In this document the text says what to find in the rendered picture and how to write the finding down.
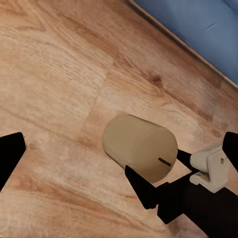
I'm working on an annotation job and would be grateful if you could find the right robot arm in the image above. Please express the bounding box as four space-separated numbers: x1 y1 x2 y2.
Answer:
124 140 238 238

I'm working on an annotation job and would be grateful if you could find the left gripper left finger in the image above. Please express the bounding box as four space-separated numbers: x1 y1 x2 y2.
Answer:
0 132 26 192

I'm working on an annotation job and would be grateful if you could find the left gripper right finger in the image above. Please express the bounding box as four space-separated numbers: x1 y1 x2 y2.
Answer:
222 132 238 172

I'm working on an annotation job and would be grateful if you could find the pillar candle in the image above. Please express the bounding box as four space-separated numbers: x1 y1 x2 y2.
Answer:
102 114 178 184

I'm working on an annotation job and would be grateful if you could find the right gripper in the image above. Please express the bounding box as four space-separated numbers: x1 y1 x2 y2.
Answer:
124 150 238 238

